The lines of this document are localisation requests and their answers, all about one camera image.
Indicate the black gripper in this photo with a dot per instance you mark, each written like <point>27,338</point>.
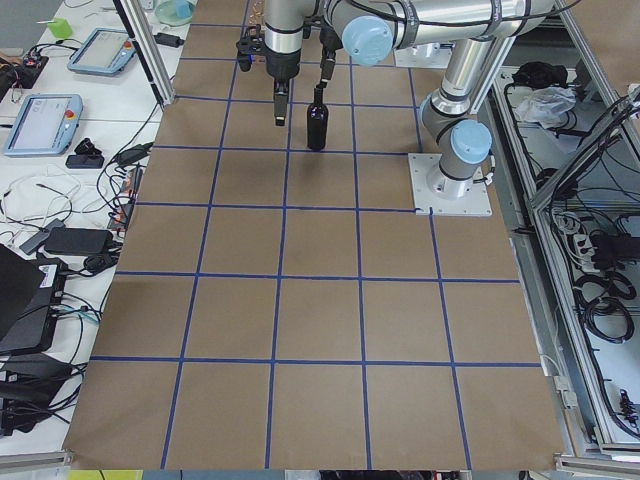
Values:
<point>327,56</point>
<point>283,64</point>

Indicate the black wine bottle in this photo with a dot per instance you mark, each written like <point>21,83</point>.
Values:
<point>317,116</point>

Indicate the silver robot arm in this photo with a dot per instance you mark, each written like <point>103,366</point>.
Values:
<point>370,30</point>
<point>283,35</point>

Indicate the black power adapter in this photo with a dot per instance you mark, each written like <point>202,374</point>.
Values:
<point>169,40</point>

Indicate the green glass plate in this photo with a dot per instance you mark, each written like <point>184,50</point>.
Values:
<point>165,13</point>

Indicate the far blue teach pendant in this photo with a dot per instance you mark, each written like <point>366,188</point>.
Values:
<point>106,52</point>

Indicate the blue teach pendant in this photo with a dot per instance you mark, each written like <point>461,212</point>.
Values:
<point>106,52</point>
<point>44,126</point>

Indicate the power strip with lights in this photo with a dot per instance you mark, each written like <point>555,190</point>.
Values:
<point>125,200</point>

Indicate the black cloth bundle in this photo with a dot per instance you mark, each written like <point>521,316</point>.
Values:
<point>540,75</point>

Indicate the white crumpled cloth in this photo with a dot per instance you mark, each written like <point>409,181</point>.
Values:
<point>548,107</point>

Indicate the green cup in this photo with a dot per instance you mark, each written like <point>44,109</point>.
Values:
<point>60,28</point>

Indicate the near blue teach pendant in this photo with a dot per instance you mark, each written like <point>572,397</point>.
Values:
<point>44,126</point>

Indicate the black power brick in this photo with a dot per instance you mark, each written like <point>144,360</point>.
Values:
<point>77,241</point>

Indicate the copper wire wine basket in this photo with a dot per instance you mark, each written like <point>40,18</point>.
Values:
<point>255,12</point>

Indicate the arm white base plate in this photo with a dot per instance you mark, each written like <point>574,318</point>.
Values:
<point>427,56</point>
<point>436,194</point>

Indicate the aluminium frame post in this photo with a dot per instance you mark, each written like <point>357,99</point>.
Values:
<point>140,33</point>

